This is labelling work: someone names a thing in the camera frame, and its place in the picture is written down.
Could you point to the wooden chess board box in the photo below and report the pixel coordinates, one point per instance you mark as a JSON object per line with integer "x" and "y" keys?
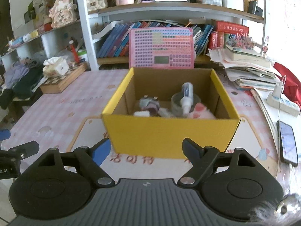
{"x": 60, "y": 83}

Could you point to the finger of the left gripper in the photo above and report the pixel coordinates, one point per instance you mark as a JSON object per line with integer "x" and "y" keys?
{"x": 25, "y": 150}
{"x": 4, "y": 134}

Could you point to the row of blue books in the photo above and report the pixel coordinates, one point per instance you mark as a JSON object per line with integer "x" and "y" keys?
{"x": 115, "y": 41}

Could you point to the red cloth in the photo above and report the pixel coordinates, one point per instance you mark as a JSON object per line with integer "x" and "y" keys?
{"x": 292, "y": 85}

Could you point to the stack of papers and books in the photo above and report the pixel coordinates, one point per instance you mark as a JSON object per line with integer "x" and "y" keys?
{"x": 245, "y": 75}

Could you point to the pink paper decoration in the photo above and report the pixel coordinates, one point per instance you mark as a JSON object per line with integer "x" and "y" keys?
{"x": 63, "y": 13}

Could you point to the pink keyboard learning tablet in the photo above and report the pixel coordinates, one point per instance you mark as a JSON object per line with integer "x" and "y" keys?
{"x": 161, "y": 47}

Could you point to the small white red box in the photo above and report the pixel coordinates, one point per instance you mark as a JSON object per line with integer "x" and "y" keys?
{"x": 164, "y": 112}

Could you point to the yellow cardboard box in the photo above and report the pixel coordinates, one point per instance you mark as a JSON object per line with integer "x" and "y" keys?
{"x": 162, "y": 137}

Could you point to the grey tape roll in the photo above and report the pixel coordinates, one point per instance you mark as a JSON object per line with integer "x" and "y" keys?
{"x": 179, "y": 104}

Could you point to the floral tissue pack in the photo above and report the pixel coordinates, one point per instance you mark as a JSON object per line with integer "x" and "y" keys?
{"x": 55, "y": 66}

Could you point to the pile of dark clothes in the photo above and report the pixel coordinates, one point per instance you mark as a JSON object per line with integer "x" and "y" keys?
{"x": 20, "y": 81}

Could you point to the pink plush toy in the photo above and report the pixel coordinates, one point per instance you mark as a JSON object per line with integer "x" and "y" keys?
{"x": 200, "y": 112}

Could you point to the red pen with white top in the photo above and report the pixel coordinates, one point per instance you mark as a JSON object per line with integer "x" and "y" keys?
{"x": 74, "y": 52}

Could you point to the smartphone on table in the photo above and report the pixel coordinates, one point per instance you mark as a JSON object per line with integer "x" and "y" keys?
{"x": 288, "y": 147}

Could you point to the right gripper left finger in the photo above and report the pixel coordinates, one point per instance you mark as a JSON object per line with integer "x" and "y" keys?
{"x": 90, "y": 160}

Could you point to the white bookshelf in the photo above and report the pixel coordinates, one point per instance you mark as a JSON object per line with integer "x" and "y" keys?
{"x": 172, "y": 11}

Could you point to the white power strip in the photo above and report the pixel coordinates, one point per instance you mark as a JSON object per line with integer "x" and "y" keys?
{"x": 283, "y": 104}

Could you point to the white tube with cap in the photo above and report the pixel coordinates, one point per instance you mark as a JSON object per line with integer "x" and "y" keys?
{"x": 187, "y": 96}

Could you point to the white charger plug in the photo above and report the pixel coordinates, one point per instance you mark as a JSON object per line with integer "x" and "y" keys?
{"x": 145, "y": 113}

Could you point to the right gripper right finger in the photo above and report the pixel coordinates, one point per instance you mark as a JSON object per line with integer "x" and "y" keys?
{"x": 202, "y": 160}

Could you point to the small grey frog toy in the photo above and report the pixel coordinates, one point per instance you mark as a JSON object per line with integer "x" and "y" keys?
{"x": 151, "y": 104}

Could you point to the red chinese dictionary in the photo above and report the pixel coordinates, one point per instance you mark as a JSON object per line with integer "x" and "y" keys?
{"x": 230, "y": 28}

